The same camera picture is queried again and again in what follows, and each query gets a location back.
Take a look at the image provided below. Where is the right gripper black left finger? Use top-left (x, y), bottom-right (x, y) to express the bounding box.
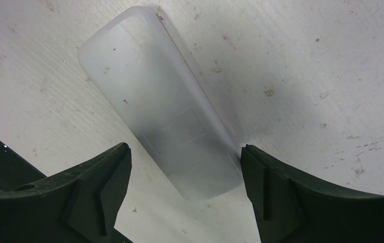
top-left (0, 143), bottom-right (132, 242)

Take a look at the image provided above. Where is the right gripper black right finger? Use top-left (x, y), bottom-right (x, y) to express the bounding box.
top-left (240, 145), bottom-right (384, 242)

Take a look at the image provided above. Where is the white remote control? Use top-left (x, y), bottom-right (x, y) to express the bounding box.
top-left (78, 6), bottom-right (243, 200)

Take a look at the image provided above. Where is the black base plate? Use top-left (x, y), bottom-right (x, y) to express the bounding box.
top-left (0, 123), bottom-right (136, 243)

